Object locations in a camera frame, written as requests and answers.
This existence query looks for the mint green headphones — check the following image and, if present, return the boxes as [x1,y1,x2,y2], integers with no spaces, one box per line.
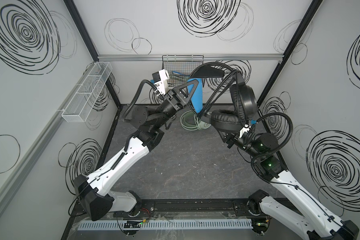
[180,111,211,131]

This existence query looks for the black and blue headphones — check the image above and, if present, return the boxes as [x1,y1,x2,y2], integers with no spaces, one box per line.
[189,60,257,133]

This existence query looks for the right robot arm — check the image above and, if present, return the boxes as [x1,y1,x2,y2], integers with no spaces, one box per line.
[211,111,359,240]

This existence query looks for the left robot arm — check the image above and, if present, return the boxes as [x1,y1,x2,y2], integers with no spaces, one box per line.
[74,79,199,221]

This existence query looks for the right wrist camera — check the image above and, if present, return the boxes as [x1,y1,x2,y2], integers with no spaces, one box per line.
[239,120,257,138]

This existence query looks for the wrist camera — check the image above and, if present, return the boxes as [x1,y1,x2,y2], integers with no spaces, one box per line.
[152,69,170,96]
[239,120,257,138]

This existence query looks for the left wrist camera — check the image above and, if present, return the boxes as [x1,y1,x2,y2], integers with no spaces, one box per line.
[152,69,170,96]

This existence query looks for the black wire basket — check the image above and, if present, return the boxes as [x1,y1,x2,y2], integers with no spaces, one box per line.
[162,55,204,88]

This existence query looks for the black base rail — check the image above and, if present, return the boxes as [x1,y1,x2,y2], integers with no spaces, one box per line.
[80,199,264,221]

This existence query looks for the clear wall shelf bin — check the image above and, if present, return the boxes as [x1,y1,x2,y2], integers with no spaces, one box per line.
[62,62,112,123]

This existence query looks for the white slotted cable duct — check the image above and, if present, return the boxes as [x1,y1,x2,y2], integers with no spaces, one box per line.
[78,219,253,231]

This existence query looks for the black corner frame post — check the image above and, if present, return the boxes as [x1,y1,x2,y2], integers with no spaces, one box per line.
[63,0,122,110]

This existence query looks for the right corner frame post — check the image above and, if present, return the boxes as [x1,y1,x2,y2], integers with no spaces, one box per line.
[257,0,323,107]

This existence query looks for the side wall aluminium rail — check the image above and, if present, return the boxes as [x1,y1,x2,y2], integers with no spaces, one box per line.
[0,62,99,218]

